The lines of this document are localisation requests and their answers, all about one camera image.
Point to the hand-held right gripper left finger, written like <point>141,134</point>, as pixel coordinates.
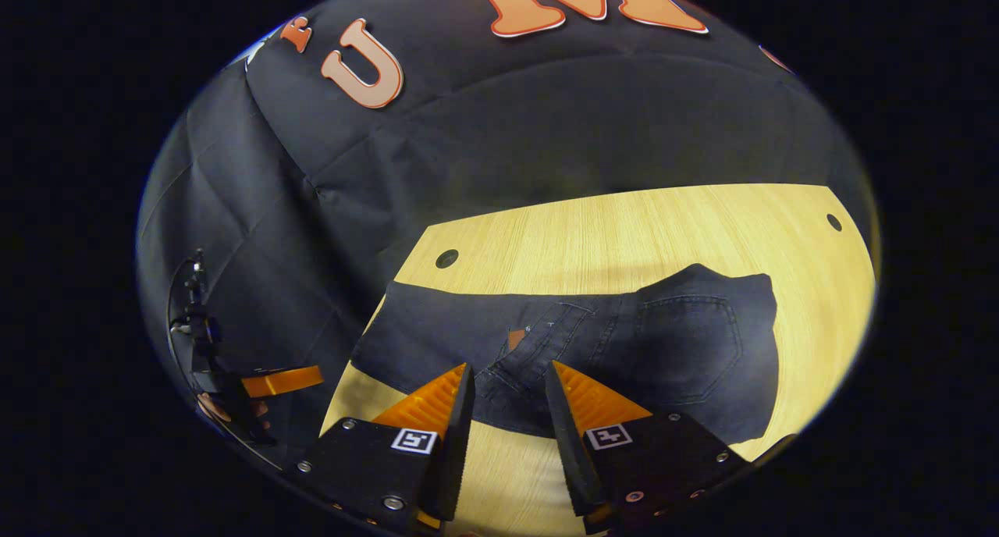
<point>456,443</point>

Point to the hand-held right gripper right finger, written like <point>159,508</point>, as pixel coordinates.
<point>574,451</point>

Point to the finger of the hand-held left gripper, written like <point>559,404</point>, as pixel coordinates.
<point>281,382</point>

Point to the dark grey jeans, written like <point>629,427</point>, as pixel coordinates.
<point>671,342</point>

